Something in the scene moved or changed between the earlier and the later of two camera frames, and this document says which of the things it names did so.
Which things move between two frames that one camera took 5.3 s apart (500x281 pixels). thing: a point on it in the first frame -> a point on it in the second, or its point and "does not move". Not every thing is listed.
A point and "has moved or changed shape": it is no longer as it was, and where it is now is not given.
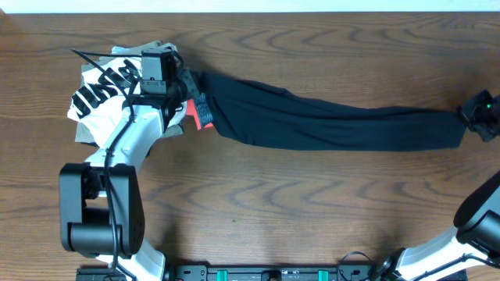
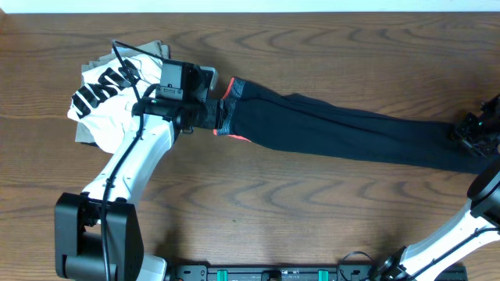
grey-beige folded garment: x=85 y=134 does not move
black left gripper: x=191 y=83 -> x=220 y=114
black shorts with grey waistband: x=244 y=108 has moved or changed shape
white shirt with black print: x=105 y=89 does not move
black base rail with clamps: x=276 y=272 does not move
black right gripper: x=469 y=114 -> x=473 y=130
